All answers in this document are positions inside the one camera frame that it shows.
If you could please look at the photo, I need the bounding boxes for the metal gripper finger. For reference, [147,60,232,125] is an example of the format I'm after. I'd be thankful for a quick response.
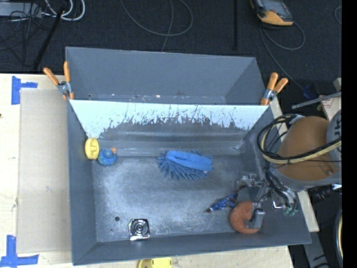
[250,208,266,229]

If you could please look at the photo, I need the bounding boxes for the blue rubber duck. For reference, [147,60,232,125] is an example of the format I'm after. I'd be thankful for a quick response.
[97,147,118,167]

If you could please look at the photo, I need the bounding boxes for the grey metal bin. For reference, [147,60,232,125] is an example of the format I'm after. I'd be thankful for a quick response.
[65,46,312,266]

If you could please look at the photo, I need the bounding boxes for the blue patterned packet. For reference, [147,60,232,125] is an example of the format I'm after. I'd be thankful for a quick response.
[208,193,238,213]

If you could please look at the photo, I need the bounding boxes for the pale wood board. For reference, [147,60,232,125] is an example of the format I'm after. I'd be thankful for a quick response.
[16,88,74,254]

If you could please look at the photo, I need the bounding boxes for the blue microfibre duster mitt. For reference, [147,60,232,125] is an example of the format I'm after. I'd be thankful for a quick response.
[157,149,214,181]

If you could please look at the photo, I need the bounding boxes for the yellow round plastic toy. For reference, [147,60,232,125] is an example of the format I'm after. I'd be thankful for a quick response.
[137,257,173,268]
[84,137,100,160]

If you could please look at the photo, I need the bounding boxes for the orange sponge ring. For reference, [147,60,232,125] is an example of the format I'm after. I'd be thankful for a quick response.
[229,200,263,235]

